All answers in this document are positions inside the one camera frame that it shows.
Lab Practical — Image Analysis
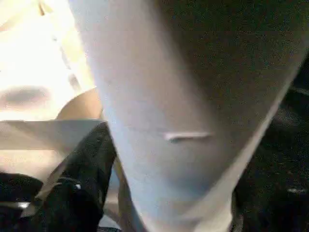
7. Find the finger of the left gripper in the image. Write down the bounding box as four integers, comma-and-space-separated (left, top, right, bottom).
0, 171, 44, 206

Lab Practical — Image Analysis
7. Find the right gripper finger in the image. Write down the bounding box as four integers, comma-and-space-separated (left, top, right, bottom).
23, 120, 117, 232

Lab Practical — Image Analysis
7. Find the white plastic table leg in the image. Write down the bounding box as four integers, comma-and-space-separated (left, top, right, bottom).
67, 0, 309, 232

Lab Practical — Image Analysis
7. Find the white plastic table top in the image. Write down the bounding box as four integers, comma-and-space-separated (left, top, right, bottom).
0, 0, 127, 229

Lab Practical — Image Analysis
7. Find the black plastic mat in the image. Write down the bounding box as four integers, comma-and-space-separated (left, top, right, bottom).
0, 79, 309, 232

